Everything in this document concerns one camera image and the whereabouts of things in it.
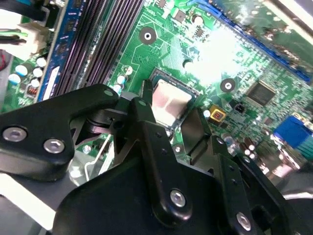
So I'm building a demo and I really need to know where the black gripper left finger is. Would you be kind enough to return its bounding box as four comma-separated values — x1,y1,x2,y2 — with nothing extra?
0,79,193,221

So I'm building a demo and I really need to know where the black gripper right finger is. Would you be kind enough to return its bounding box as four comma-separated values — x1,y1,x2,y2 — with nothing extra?
180,107,301,235

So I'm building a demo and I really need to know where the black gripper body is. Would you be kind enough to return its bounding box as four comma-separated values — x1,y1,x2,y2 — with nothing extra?
51,156,237,235

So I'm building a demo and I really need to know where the silver CPU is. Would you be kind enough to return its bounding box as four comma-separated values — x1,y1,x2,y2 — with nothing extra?
151,78,199,129

